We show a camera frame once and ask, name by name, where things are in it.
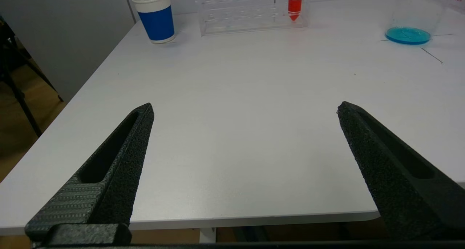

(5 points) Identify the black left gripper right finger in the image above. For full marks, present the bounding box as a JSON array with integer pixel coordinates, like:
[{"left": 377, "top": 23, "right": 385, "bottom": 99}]
[{"left": 337, "top": 101, "right": 465, "bottom": 241}]

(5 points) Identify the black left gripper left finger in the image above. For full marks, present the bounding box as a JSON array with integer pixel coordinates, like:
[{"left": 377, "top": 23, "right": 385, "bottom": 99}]
[{"left": 25, "top": 103, "right": 155, "bottom": 243}]

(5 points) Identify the clear glass beaker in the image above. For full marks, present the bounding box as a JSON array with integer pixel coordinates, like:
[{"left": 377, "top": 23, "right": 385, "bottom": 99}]
[{"left": 384, "top": 0, "right": 449, "bottom": 45}]

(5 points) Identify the clear acrylic test tube rack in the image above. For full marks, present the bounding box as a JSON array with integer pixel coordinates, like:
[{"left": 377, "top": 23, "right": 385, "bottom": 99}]
[{"left": 195, "top": 0, "right": 309, "bottom": 37}]

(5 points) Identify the test tube with red pigment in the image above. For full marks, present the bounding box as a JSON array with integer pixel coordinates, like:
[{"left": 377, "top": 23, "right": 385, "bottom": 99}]
[{"left": 287, "top": 0, "right": 304, "bottom": 22}]

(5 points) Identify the black office chair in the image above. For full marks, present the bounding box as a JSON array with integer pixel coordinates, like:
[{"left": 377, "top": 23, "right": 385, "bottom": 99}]
[{"left": 0, "top": 16, "right": 64, "bottom": 137}]

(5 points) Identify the white paper cup blue sleeve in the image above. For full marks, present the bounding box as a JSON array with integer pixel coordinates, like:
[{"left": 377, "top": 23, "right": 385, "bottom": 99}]
[{"left": 132, "top": 0, "right": 176, "bottom": 44}]

